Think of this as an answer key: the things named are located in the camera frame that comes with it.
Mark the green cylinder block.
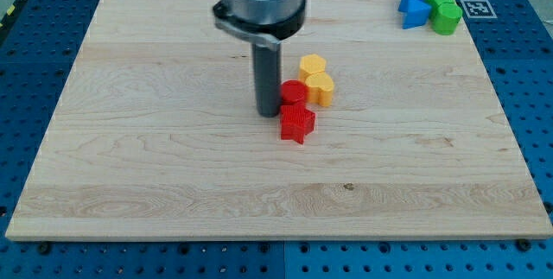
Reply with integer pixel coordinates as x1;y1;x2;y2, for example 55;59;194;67
431;3;463;35

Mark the blue triangle block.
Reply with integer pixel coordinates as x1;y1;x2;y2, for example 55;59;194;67
402;0;432;29

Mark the yellow hexagon block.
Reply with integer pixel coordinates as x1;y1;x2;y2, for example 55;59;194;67
298;54;327;82

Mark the black white fiducial marker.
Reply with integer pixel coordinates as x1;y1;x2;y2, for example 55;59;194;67
460;0;497;19

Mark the yellow black hazard tape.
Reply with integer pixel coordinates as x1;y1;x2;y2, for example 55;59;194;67
1;0;28;31

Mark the wooden board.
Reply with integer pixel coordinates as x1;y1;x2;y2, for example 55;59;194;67
6;0;552;241

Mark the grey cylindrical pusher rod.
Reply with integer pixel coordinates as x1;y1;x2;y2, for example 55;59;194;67
251;44;282;117

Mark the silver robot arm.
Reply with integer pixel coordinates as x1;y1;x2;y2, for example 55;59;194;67
213;0;307;52

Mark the red star block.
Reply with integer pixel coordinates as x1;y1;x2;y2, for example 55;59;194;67
280;105;316;144

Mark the red circle block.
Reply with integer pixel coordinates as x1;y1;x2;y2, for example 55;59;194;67
281;79;307;105

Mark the yellow heart block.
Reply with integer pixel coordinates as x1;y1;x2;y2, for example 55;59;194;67
304;73;334;107

